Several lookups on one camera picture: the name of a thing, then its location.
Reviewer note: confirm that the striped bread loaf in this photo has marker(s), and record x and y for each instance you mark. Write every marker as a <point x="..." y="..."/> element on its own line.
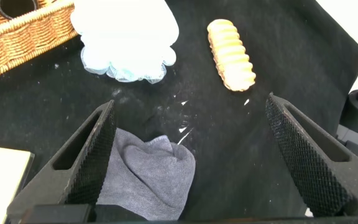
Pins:
<point x="232" y="56"/>

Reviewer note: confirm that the grey cloth towel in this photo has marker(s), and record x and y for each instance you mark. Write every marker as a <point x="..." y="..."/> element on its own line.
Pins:
<point x="148" y="177"/>

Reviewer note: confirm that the woven wicker basket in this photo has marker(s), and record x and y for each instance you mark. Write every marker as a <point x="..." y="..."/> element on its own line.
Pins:
<point x="26" y="37"/>

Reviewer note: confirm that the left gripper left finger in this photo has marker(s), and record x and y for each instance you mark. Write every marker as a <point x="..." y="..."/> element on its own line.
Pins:
<point x="42" y="183"/>

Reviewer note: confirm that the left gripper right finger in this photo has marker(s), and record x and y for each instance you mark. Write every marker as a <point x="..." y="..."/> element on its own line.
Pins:
<point x="346" y="183"/>

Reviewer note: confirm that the light blue bath loofah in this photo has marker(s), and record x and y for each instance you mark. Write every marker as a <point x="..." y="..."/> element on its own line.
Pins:
<point x="126" y="37"/>

